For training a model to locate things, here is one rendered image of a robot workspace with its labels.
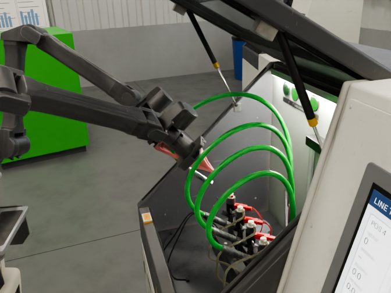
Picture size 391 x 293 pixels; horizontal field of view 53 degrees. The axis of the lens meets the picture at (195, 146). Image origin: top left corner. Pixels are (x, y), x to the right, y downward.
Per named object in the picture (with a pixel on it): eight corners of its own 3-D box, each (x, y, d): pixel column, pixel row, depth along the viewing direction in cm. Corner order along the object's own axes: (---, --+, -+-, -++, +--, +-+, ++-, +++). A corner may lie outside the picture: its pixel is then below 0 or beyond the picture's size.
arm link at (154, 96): (127, 97, 134) (118, 97, 125) (151, 74, 132) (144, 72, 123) (150, 124, 134) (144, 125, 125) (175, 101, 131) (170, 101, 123)
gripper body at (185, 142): (205, 146, 110) (185, 130, 108) (181, 171, 113) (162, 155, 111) (205, 138, 116) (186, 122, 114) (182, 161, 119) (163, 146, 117)
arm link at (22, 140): (-3, 145, 141) (-13, 146, 135) (16, 127, 139) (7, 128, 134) (13, 165, 141) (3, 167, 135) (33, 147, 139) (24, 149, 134)
